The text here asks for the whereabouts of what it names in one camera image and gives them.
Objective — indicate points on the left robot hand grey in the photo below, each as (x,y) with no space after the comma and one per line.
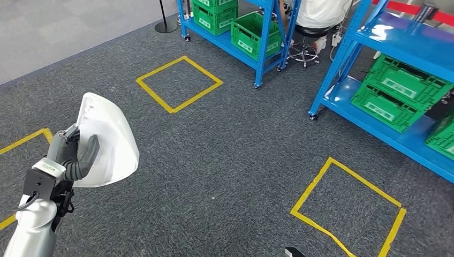
(64,145)

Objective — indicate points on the white plastic car part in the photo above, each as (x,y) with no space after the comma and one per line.
(113,149)

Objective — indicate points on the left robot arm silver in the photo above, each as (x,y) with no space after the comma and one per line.
(32,230)

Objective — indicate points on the blue metal shelf rack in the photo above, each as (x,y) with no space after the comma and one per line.
(262,42)
(400,39)

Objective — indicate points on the black stanchion with round base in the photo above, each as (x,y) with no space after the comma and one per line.
(166,26)

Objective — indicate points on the black round stool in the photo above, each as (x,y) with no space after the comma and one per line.
(310,32)

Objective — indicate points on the person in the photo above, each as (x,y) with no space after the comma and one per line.
(319,14)

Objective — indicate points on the white power strip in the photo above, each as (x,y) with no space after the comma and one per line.
(336,39)

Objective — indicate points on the red barrier belt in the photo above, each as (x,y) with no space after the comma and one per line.
(400,7)

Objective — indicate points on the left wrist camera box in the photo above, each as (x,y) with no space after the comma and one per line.
(40,181)

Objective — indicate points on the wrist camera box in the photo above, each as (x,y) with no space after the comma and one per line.
(40,181)
(294,252)

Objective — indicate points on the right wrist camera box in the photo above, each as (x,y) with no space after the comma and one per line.
(294,252)

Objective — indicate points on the dark stanchion post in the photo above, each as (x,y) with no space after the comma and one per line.
(425,12)

